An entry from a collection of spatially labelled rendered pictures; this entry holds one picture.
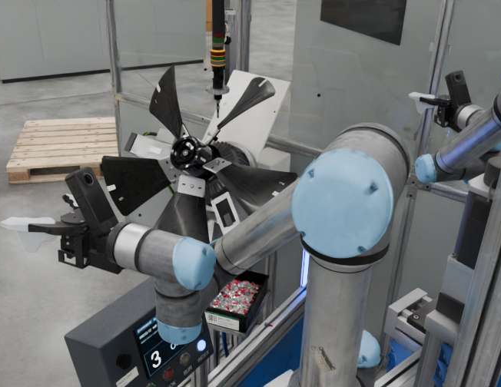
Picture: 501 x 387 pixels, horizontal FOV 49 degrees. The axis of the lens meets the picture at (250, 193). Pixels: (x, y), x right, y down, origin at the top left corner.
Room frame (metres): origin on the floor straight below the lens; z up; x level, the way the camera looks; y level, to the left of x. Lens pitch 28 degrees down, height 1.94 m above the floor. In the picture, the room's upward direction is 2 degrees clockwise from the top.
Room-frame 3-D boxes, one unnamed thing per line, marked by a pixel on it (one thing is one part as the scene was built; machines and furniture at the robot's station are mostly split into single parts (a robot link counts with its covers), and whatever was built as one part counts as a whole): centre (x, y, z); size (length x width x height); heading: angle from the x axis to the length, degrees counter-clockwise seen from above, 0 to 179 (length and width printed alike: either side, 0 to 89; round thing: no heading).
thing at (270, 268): (2.13, -0.11, 0.42); 0.04 x 0.04 x 0.83; 56
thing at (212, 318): (1.37, 0.04, 0.85); 0.22 x 0.17 x 0.07; 161
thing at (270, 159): (2.20, -0.06, 0.92); 0.17 x 0.16 x 0.11; 146
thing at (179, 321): (0.74, 0.11, 1.34); 0.11 x 0.08 x 0.11; 156
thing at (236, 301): (1.36, 0.05, 0.84); 0.19 x 0.14 x 0.05; 161
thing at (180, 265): (0.72, 0.11, 1.43); 0.11 x 0.08 x 0.09; 66
